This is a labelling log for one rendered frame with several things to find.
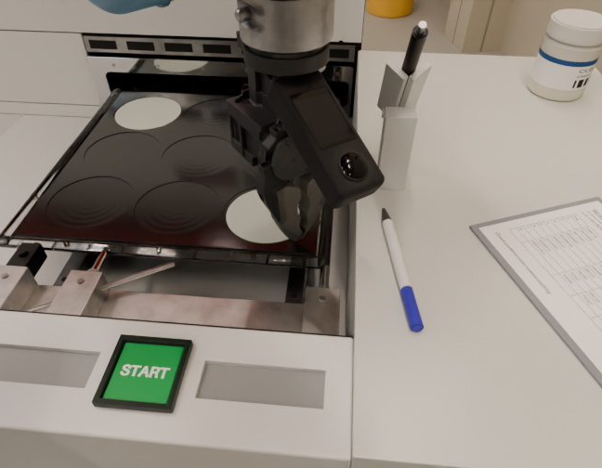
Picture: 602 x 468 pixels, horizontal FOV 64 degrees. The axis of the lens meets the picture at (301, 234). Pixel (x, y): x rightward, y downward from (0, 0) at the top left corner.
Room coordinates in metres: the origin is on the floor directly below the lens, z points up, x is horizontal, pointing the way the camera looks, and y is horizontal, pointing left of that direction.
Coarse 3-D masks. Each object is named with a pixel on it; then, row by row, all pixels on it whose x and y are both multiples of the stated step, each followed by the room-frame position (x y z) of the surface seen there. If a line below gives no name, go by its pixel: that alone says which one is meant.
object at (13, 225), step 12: (108, 108) 0.68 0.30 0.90; (96, 120) 0.64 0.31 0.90; (84, 132) 0.60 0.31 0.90; (72, 144) 0.57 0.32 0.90; (60, 168) 0.52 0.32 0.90; (48, 180) 0.49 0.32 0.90; (36, 192) 0.46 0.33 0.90; (24, 204) 0.44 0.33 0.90; (24, 216) 0.42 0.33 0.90; (12, 228) 0.40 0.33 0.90
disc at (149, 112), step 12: (120, 108) 0.68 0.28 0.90; (132, 108) 0.68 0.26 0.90; (144, 108) 0.68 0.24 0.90; (156, 108) 0.68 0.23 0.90; (168, 108) 0.68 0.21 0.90; (180, 108) 0.68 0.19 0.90; (120, 120) 0.64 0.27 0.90; (132, 120) 0.64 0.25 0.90; (144, 120) 0.64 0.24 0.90; (156, 120) 0.64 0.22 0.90; (168, 120) 0.64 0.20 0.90
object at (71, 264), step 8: (72, 256) 0.40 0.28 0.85; (80, 256) 0.40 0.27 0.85; (88, 256) 0.41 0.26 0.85; (96, 256) 0.42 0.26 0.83; (72, 264) 0.39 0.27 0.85; (80, 264) 0.39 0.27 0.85; (88, 264) 0.40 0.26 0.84; (64, 272) 0.38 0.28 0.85; (56, 280) 0.37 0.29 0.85; (64, 280) 0.37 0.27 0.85
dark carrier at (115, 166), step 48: (144, 96) 0.72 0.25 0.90; (192, 96) 0.72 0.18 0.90; (96, 144) 0.58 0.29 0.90; (144, 144) 0.58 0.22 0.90; (192, 144) 0.58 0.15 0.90; (48, 192) 0.47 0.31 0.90; (96, 192) 0.47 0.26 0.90; (144, 192) 0.47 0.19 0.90; (192, 192) 0.47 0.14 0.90; (240, 192) 0.47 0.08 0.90; (96, 240) 0.38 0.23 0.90; (144, 240) 0.38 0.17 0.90; (192, 240) 0.38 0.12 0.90; (240, 240) 0.38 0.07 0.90; (288, 240) 0.38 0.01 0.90
